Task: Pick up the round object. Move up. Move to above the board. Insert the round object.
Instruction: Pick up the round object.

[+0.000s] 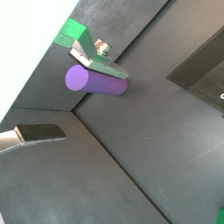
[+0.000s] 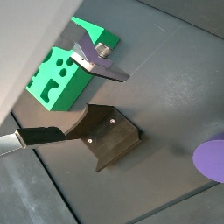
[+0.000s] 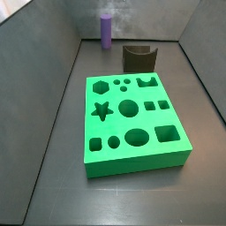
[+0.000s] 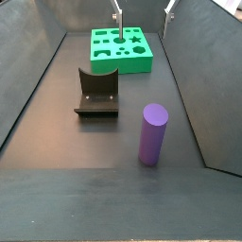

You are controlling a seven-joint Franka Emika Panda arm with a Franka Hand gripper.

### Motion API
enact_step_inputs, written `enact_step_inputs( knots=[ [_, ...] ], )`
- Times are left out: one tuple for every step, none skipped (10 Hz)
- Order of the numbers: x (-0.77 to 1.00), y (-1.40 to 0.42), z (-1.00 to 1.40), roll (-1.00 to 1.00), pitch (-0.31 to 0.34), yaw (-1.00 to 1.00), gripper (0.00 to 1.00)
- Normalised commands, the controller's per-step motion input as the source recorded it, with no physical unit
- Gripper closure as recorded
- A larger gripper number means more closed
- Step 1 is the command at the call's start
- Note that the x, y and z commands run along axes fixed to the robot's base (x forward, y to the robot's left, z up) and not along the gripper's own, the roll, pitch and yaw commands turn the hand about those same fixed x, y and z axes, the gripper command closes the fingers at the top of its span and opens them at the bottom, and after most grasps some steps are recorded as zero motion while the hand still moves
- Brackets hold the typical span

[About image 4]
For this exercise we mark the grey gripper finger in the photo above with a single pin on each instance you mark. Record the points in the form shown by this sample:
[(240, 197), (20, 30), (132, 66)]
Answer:
[(118, 17), (168, 15)]

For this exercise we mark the purple cylinder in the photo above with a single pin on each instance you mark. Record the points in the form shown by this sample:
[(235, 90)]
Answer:
[(155, 118)]

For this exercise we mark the green shape sorter board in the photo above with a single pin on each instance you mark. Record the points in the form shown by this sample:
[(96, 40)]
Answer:
[(129, 55)]

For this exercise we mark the black curved stand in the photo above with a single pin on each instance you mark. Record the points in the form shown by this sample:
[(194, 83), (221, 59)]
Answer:
[(99, 94)]

